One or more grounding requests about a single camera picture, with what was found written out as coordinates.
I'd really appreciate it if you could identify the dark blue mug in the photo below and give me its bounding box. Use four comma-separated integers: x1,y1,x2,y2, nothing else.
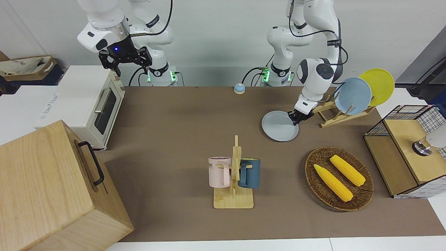
239,158,261,189

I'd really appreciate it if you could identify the pink mug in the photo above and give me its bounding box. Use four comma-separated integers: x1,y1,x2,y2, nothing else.
208,157,232,188

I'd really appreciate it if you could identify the toaster oven door handle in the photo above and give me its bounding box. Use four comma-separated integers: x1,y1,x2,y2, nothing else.
94,88,111,114

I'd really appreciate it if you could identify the white toaster oven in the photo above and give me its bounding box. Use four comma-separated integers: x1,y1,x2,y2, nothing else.
35,65,125,150

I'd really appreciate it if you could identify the yellow corn cob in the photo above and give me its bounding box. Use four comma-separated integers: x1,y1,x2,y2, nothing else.
314,164,353,202
330,155,366,187

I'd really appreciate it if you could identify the wooden mug rack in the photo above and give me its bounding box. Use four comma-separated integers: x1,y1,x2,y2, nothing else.
213,135,254,209

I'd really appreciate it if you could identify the light blue plate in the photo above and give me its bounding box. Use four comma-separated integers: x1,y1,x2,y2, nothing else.
334,77,372,115

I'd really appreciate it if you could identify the black arm base cable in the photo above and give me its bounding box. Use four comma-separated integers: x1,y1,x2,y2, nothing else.
128,66,148,86
242,66,269,87

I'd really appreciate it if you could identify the wooden plate rack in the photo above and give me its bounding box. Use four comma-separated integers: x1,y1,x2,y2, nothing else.
310,95,377,128

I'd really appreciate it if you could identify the black background stand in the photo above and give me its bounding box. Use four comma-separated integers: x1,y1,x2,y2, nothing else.
409,58,446,96

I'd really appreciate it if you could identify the brown table mat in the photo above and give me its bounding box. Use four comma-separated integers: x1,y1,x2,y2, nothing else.
105,86,446,243

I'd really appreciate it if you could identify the black left arm base cable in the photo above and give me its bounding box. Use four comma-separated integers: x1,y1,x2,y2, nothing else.
242,66,269,87

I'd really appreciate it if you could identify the gray round plate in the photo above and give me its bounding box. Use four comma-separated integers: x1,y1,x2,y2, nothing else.
262,111,299,142

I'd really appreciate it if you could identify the brown box with bag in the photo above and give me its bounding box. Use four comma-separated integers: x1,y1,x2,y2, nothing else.
0,55,58,82

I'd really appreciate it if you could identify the dark blue background object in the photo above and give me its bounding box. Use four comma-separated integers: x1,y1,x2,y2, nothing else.
0,64,66,95

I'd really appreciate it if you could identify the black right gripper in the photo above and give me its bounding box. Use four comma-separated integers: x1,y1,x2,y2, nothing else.
99,35,153,77

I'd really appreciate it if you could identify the black right arm wrist cable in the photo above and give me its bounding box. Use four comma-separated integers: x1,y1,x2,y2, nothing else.
131,0,174,37

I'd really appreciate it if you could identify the wood and wire shelf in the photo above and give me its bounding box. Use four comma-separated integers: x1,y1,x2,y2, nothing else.
363,105,446,199

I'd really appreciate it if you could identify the brown wicker basket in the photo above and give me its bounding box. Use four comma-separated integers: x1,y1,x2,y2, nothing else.
305,146,374,212

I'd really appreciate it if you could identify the black box handle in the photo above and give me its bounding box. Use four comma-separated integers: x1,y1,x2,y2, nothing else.
77,141,105,186

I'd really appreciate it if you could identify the yellow plate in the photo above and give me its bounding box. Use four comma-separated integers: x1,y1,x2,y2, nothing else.
359,68,395,107

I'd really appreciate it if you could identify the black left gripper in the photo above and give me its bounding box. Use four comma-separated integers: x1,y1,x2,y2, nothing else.
289,106,314,126

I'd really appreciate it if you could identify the silver white cylindrical object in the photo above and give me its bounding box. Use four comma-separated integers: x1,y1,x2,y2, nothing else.
412,127,446,156

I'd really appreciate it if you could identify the light wooden box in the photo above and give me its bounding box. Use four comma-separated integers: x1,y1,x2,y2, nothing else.
0,120,134,251

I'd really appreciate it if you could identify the black right arm base cable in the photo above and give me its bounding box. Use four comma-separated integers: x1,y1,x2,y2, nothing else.
128,66,148,86

